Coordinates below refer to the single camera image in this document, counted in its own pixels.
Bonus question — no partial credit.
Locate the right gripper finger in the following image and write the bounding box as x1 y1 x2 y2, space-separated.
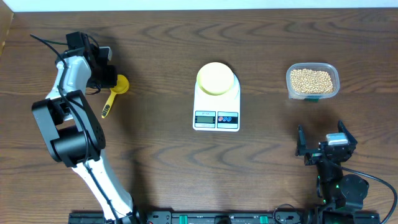
338 120 358 145
295 125 307 156

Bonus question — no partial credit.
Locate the yellow measuring scoop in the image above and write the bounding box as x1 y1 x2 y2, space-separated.
101 75 129 118

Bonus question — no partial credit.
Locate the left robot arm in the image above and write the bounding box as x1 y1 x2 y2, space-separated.
32 47 147 223

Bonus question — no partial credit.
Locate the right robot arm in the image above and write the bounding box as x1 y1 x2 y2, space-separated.
295 120 380 223

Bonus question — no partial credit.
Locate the white digital kitchen scale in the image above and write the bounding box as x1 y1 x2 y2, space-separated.
192 74 241 132

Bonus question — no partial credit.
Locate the pale yellow plastic bowl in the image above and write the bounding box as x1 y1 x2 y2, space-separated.
197 62 234 96

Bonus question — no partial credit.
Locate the clear plastic container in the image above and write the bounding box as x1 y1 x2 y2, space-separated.
286 62 340 101

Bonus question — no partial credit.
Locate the soybeans pile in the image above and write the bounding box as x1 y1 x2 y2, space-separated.
290 68 333 94

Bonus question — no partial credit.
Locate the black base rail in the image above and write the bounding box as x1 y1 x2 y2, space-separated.
68 211 382 224

